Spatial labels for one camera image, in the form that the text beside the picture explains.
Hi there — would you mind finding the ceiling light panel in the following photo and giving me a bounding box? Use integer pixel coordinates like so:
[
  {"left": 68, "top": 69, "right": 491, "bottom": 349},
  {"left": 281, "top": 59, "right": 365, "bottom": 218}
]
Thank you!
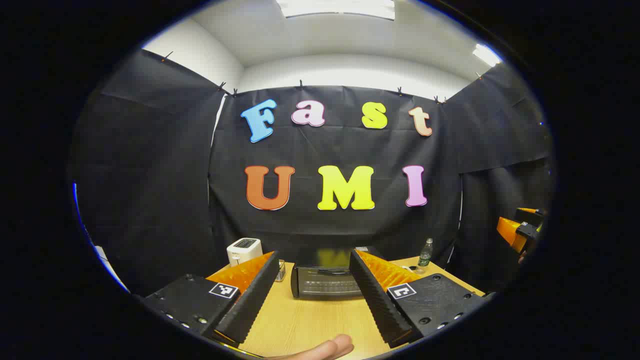
[
  {"left": 276, "top": 0, "right": 396, "bottom": 21},
  {"left": 472, "top": 43, "right": 502, "bottom": 67}
]

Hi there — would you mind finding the white toaster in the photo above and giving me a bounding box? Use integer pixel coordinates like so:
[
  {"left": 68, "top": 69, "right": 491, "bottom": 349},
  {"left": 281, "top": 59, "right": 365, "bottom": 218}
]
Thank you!
[{"left": 226, "top": 238, "right": 263, "bottom": 267}]

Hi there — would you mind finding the black electric oven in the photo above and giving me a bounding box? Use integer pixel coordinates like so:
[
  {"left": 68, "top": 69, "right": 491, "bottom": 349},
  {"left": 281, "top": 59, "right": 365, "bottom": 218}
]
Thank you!
[{"left": 290, "top": 246, "right": 383, "bottom": 301}]

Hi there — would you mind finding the black backdrop cloth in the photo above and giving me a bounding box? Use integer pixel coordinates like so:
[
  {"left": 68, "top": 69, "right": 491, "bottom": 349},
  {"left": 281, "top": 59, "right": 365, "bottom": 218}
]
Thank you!
[{"left": 70, "top": 47, "right": 553, "bottom": 296}]

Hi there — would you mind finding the clear plastic water bottle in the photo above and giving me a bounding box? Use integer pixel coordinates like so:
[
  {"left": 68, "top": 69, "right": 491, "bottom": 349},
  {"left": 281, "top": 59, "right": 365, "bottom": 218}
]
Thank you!
[{"left": 416, "top": 238, "right": 434, "bottom": 275}]

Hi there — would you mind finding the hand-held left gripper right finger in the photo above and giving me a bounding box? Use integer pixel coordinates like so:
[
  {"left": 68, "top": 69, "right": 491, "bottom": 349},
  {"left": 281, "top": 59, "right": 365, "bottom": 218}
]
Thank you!
[{"left": 349, "top": 248, "right": 488, "bottom": 350}]

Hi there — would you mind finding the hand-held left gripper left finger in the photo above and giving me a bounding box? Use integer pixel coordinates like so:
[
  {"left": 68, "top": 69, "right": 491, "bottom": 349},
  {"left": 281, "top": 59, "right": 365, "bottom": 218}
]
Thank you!
[{"left": 141, "top": 251, "right": 281, "bottom": 347}]

